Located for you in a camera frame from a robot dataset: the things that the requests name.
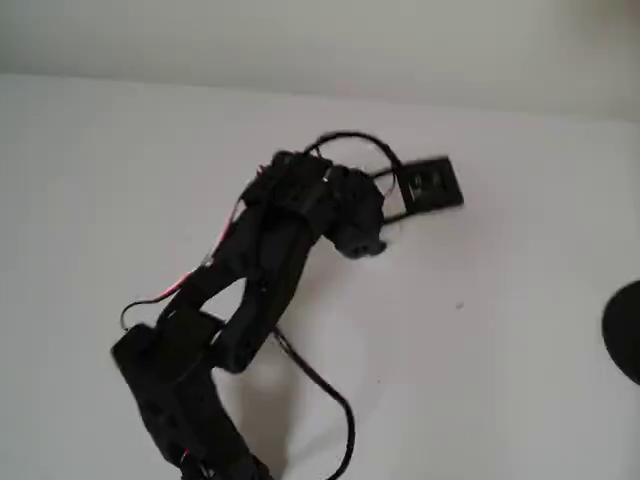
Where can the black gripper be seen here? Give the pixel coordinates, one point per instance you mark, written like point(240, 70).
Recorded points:
point(361, 242)

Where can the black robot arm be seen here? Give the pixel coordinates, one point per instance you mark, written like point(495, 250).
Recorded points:
point(260, 260)

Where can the black round object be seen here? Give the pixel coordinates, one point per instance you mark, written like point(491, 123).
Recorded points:
point(625, 332)

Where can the black camera circuit board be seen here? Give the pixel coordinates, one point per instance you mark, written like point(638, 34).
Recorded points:
point(431, 182)

